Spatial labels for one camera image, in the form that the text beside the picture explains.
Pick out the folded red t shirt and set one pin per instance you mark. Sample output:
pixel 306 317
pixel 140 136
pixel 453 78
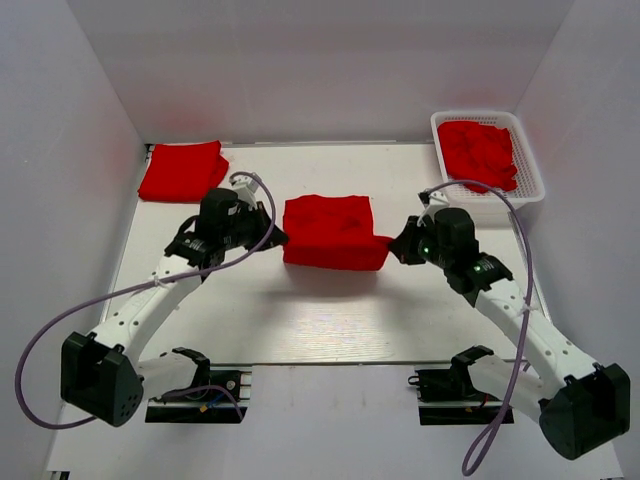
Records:
pixel 183 173

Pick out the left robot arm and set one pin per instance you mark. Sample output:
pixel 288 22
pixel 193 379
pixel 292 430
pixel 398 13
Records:
pixel 103 373

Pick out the red t shirt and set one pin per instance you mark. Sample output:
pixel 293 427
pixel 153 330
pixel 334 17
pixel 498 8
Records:
pixel 183 173
pixel 333 233

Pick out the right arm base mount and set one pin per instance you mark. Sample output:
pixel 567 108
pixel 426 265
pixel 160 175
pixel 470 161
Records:
pixel 442 403

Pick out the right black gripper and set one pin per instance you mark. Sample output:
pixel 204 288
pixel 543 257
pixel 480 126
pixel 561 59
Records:
pixel 404 245

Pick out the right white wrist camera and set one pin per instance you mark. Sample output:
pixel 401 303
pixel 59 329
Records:
pixel 432 202

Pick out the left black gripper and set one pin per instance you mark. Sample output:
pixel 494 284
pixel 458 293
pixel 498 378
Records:
pixel 266 238

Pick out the white plastic basket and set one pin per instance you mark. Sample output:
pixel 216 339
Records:
pixel 530 187

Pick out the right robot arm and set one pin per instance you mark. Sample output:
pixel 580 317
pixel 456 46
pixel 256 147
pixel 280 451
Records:
pixel 578 403

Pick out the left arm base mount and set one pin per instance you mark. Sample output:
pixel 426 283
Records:
pixel 224 402

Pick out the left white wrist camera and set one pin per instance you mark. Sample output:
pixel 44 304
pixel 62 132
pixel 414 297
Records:
pixel 245 185

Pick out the red shirts pile in basket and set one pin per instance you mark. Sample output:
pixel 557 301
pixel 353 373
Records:
pixel 482 153

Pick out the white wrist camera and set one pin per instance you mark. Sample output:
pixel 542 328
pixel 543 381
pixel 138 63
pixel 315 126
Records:
pixel 432 202
pixel 245 185

